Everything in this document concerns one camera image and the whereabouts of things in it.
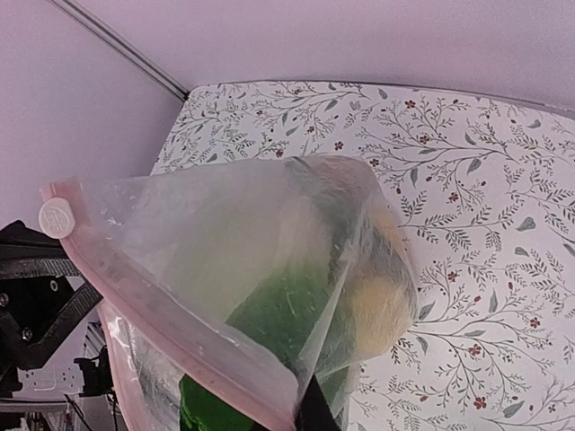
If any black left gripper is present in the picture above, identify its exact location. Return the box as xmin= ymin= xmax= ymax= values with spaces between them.
xmin=1 ymin=220 xmax=103 ymax=400

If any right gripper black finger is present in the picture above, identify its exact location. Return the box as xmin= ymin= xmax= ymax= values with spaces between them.
xmin=295 ymin=375 xmax=341 ymax=431

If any green bok choy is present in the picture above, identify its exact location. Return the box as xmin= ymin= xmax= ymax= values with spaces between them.
xmin=178 ymin=224 xmax=356 ymax=431

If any yellow lemon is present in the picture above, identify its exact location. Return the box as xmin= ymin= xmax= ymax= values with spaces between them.
xmin=351 ymin=211 xmax=411 ymax=359

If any clear zip top bag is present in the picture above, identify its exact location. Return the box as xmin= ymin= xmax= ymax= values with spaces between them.
xmin=42 ymin=155 xmax=394 ymax=430

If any white round zipper slider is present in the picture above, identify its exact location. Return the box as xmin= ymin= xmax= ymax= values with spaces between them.
xmin=39 ymin=198 xmax=75 ymax=240

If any floral patterned table mat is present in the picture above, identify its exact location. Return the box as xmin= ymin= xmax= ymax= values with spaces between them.
xmin=153 ymin=81 xmax=574 ymax=430

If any aluminium front rail base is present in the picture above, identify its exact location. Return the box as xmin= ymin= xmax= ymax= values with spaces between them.
xmin=14 ymin=321 xmax=105 ymax=420

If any left aluminium frame post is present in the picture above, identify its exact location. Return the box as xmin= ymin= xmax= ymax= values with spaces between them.
xmin=49 ymin=0 xmax=190 ymax=101

